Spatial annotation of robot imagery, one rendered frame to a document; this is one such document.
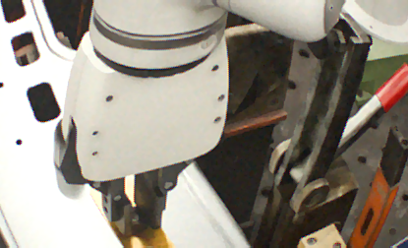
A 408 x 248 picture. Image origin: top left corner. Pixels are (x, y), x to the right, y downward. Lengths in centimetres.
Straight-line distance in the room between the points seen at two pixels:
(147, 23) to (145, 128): 10
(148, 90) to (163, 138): 5
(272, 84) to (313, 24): 47
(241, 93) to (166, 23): 40
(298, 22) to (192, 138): 18
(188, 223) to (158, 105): 23
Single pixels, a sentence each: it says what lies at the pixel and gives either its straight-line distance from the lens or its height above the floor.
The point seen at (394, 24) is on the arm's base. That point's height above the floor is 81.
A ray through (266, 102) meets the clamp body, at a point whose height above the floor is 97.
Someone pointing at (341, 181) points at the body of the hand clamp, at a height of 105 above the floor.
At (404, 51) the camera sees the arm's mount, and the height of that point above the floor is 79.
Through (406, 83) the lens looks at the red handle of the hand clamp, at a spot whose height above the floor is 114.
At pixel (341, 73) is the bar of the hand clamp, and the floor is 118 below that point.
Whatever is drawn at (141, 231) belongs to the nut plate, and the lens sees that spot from 81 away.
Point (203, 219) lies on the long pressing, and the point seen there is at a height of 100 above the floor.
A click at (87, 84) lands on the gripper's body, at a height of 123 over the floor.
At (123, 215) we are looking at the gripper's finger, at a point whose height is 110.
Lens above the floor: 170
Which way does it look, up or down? 45 degrees down
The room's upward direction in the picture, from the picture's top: 9 degrees clockwise
